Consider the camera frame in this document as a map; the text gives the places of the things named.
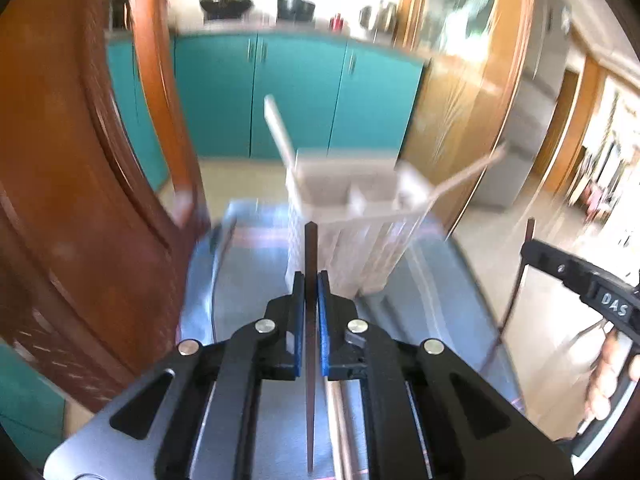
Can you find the colourful hanging clothes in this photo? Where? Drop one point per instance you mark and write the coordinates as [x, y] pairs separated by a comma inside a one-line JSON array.
[[597, 180]]

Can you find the white plastic spoon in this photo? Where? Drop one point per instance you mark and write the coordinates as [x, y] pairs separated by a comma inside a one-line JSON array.
[[278, 125]]

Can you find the black cooking pot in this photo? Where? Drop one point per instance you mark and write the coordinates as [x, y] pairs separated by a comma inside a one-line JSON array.
[[296, 8]]

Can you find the blue table mat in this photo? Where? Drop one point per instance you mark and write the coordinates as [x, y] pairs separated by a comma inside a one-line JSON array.
[[250, 300]]

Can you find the red bottle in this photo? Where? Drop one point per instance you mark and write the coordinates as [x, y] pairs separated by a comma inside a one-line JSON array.
[[337, 22]]

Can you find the teal lower kitchen cabinet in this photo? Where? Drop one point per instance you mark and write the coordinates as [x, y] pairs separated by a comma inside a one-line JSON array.
[[295, 95]]

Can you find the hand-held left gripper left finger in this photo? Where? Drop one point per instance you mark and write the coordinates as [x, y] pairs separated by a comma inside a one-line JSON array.
[[299, 325]]

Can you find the black wok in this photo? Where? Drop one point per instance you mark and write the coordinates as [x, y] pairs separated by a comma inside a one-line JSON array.
[[226, 5]]

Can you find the brown wooden chair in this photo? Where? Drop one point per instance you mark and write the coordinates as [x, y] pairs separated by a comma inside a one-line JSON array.
[[75, 185]]

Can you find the person's right hand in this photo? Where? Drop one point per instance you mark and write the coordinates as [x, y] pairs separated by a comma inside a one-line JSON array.
[[605, 375]]

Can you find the dark chopstick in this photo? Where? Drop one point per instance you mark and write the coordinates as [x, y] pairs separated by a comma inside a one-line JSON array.
[[520, 280], [311, 260]]

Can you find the silver refrigerator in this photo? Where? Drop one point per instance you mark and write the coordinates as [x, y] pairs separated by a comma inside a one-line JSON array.
[[530, 110]]

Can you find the wooden framed glass door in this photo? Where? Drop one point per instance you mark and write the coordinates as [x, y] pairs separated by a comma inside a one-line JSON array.
[[465, 60]]

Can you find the light chopstick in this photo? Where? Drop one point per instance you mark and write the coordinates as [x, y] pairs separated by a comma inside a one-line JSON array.
[[465, 172]]

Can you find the wooden room door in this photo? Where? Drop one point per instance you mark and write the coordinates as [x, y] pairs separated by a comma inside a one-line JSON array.
[[575, 120]]

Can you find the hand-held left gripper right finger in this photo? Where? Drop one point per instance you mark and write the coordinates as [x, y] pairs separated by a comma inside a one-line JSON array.
[[323, 325]]

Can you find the steel kettle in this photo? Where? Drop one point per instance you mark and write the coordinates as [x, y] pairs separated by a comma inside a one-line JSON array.
[[378, 16]]

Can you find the white slotted utensil basket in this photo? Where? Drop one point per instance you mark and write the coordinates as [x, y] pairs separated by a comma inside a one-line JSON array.
[[350, 200]]

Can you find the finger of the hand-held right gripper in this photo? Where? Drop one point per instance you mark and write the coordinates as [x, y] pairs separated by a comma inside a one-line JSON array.
[[547, 257]]

